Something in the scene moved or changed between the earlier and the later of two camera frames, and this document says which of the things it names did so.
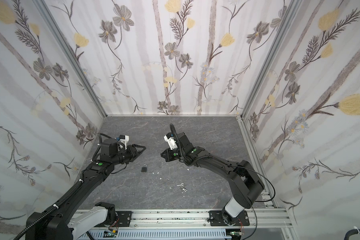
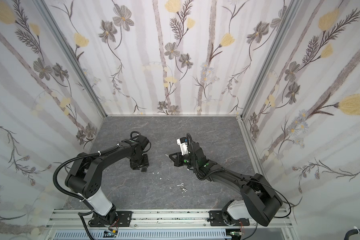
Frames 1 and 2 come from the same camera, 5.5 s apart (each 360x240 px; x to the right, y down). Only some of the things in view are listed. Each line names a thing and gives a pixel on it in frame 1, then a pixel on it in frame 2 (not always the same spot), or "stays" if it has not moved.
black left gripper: (133, 151) → (139, 162)
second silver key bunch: (182, 185) stays
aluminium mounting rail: (199, 219) stays
